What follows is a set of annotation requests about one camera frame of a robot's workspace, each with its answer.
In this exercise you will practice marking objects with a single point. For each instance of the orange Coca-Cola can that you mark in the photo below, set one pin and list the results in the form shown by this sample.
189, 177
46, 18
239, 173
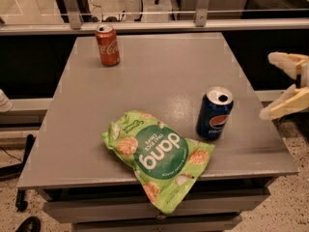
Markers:
107, 45

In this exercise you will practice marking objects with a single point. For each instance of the grey cabinet with drawers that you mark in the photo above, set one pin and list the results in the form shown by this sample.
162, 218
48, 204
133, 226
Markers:
86, 185

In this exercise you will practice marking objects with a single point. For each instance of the blue Pepsi can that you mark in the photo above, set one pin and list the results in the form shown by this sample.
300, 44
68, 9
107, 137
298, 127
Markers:
216, 107

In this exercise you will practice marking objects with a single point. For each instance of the green rice chip bag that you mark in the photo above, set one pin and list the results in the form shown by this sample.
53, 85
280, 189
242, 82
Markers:
166, 164

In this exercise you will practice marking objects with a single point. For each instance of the metal railing frame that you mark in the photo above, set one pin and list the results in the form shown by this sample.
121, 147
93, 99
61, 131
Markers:
43, 17

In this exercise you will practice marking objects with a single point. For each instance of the white cup edge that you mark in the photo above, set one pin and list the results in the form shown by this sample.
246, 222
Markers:
5, 103

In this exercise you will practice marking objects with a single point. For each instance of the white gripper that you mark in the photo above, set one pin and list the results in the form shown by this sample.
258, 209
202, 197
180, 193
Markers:
290, 105

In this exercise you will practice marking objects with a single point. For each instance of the black shoe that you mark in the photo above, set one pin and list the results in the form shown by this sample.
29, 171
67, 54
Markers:
31, 224

